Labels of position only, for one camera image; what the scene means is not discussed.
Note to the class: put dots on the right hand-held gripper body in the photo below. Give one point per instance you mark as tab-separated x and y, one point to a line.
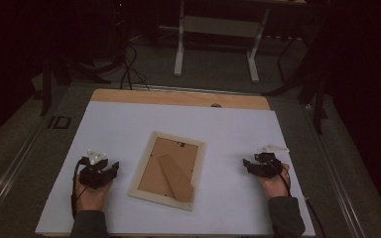
268	167

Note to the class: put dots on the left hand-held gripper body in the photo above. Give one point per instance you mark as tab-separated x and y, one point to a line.
94	175

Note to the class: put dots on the wooden picture frame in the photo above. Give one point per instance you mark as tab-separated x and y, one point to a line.
168	168

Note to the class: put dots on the person's right hand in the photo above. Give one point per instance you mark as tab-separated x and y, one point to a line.
274	186

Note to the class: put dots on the person's left hand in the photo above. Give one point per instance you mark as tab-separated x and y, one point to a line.
91	198

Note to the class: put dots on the white table mat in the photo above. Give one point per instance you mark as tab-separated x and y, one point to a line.
218	132

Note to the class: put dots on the round table grommet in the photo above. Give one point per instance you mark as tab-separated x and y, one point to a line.
216	105

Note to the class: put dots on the black metal stand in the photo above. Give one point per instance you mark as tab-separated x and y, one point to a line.
318	99
46	86

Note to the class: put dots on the metal floor rail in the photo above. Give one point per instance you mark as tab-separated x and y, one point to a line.
337	172
6	178

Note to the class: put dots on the white metal desk frame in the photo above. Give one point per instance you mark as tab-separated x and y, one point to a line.
179	49

